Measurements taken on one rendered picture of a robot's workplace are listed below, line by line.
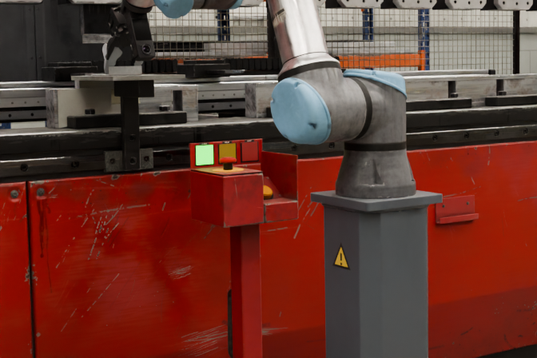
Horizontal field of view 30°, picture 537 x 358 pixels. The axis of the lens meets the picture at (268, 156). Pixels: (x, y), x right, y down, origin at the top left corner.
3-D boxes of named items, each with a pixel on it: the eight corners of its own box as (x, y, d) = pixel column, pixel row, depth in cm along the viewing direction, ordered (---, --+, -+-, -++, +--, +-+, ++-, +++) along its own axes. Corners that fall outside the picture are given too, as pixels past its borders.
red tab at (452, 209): (439, 224, 289) (439, 200, 289) (435, 223, 291) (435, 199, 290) (478, 219, 297) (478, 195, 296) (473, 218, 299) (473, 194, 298)
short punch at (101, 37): (84, 43, 246) (82, 4, 245) (81, 43, 248) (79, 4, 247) (121, 42, 251) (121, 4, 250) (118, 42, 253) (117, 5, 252)
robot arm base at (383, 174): (432, 193, 187) (432, 141, 186) (368, 200, 178) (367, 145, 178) (381, 186, 199) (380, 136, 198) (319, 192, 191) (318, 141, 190)
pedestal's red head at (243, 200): (224, 228, 222) (222, 147, 221) (190, 219, 236) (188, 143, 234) (299, 219, 233) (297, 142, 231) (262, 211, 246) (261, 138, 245)
